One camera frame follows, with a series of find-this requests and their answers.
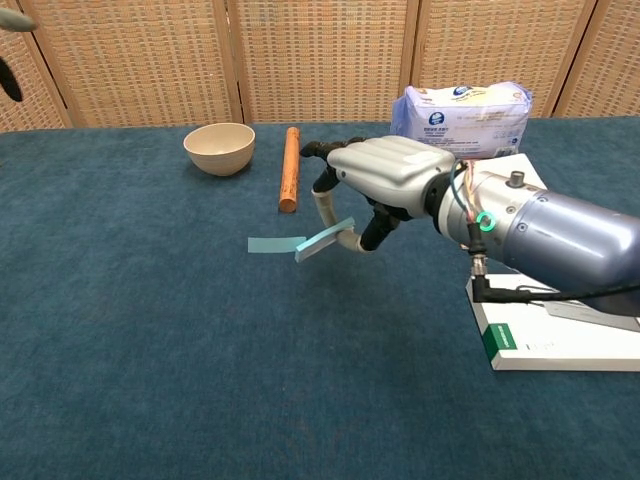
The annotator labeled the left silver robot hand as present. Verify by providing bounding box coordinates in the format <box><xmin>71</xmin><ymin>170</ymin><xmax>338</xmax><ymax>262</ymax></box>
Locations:
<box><xmin>0</xmin><ymin>8</ymin><xmax>37</xmax><ymax>104</ymax></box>

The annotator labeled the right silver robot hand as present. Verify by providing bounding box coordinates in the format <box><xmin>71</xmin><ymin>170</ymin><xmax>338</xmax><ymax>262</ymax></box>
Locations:
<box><xmin>299</xmin><ymin>135</ymin><xmax>456</xmax><ymax>254</ymax></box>

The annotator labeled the blue sticky note pad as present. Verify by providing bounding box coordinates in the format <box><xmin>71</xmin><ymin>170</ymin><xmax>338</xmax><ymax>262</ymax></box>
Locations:
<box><xmin>293</xmin><ymin>216</ymin><xmax>357</xmax><ymax>263</ymax></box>

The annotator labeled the small light blue scrap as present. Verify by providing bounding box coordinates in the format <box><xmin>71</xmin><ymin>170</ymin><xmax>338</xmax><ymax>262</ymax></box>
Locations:
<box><xmin>247</xmin><ymin>235</ymin><xmax>307</xmax><ymax>255</ymax></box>

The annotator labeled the blue white tissue pack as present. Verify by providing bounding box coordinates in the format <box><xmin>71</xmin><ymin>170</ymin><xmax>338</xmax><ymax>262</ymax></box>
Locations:
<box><xmin>389</xmin><ymin>84</ymin><xmax>534</xmax><ymax>161</ymax></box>

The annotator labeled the wooden rolling pin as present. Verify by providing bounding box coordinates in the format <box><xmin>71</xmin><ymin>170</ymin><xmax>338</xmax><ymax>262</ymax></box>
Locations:
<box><xmin>277</xmin><ymin>126</ymin><xmax>301</xmax><ymax>215</ymax></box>

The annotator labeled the yellow white booklet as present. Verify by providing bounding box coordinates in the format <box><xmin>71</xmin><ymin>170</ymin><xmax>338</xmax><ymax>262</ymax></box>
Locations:
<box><xmin>467</xmin><ymin>153</ymin><xmax>550</xmax><ymax>192</ymax></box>

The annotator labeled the woven wooden folding screen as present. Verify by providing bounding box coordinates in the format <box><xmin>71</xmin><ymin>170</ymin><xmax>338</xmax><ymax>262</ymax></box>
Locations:
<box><xmin>0</xmin><ymin>0</ymin><xmax>640</xmax><ymax>133</ymax></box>

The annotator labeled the beige round bowl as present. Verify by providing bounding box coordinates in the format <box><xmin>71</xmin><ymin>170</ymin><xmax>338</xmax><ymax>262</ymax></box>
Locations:
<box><xmin>182</xmin><ymin>122</ymin><xmax>257</xmax><ymax>178</ymax></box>

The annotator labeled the white usb hub box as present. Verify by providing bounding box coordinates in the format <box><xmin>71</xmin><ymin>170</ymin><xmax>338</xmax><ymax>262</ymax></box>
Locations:
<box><xmin>465</xmin><ymin>272</ymin><xmax>640</xmax><ymax>372</ymax></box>

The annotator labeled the teal table cloth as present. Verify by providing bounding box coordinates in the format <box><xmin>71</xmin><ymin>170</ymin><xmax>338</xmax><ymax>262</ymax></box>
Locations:
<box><xmin>0</xmin><ymin>115</ymin><xmax>640</xmax><ymax>480</ymax></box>

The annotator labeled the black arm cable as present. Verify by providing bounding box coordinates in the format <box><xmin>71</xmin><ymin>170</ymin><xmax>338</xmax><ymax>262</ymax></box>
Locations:
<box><xmin>467</xmin><ymin>219</ymin><xmax>640</xmax><ymax>304</ymax></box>

